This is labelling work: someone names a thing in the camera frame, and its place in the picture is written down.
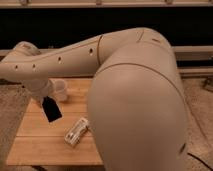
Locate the white ceramic cup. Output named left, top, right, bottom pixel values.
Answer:
left=53, top=79, right=68, bottom=102

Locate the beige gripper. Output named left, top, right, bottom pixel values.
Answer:
left=24, top=79, right=62, bottom=122

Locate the black cable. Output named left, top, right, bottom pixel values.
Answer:
left=187, top=152, right=213, bottom=169

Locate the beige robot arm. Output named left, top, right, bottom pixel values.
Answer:
left=0, top=27, right=187, bottom=171

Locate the white glue bottle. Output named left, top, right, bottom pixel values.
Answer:
left=64, top=117, right=89, bottom=147

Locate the wooden board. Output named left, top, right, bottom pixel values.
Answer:
left=6, top=78, right=102, bottom=166

